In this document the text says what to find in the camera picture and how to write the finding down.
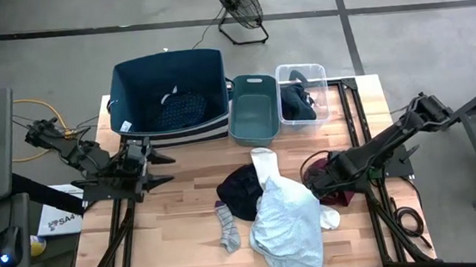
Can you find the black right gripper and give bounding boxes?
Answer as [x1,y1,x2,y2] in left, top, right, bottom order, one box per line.
[303,151,361,201]

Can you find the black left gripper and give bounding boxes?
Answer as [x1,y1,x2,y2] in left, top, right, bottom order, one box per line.
[111,133,180,200]

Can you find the maroon cloth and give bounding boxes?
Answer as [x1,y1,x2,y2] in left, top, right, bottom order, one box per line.
[301,153,358,211]

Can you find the light blue patterned cloth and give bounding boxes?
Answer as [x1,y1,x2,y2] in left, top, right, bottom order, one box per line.
[243,171,327,267]

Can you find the navy dotted cloth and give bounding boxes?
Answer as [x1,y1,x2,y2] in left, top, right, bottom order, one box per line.
[146,83,212,134]

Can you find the white ribbed sock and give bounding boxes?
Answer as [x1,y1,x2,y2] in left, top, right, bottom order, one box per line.
[249,145,283,194]
[318,203,343,233]

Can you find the dark navy cloth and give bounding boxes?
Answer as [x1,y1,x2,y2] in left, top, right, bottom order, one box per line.
[213,162,269,225]

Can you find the dark blue garment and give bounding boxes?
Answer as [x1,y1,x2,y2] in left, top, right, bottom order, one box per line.
[277,67,320,124]

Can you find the grey striped sock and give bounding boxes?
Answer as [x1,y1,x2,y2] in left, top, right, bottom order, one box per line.
[213,198,244,256]

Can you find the navy white striped fabric basket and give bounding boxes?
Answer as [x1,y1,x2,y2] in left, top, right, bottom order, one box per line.
[102,45,240,154]

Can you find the teal plastic bin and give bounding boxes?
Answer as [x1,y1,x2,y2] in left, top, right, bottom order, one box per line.
[223,71,285,151]

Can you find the clear plastic bin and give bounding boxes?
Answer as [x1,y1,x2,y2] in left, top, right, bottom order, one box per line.
[274,59,333,129]

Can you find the white printed box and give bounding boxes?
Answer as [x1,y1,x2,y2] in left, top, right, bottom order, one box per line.
[32,182,89,239]

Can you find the yellow ball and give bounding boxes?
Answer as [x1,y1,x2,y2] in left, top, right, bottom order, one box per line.
[28,233,49,258]

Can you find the black computer mouse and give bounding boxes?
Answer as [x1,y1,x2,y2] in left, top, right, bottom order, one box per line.
[0,224,27,267]

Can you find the black floor fan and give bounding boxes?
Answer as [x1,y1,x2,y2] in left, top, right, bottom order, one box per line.
[209,0,272,49]

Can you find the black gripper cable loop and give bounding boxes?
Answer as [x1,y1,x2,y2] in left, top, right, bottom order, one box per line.
[297,150,335,186]

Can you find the coiled black cable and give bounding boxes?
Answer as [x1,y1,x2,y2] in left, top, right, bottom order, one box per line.
[389,193,434,254]

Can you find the yellow cable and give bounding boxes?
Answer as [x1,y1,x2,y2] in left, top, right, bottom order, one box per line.
[0,65,73,165]

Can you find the black fan cable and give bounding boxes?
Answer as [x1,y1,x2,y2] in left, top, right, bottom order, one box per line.
[188,6,231,51]

